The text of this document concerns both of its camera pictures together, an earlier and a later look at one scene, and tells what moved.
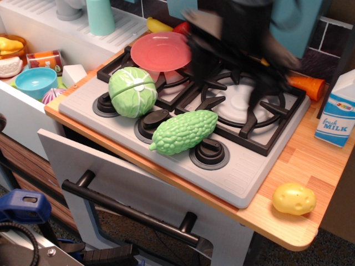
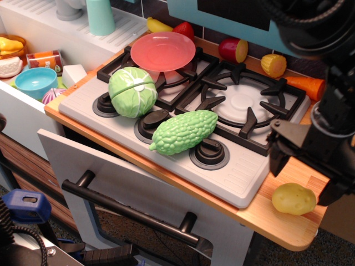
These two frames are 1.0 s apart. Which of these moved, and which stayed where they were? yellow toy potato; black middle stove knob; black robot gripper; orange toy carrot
Moved: black robot gripper
Stayed: black middle stove knob; yellow toy potato; orange toy carrot
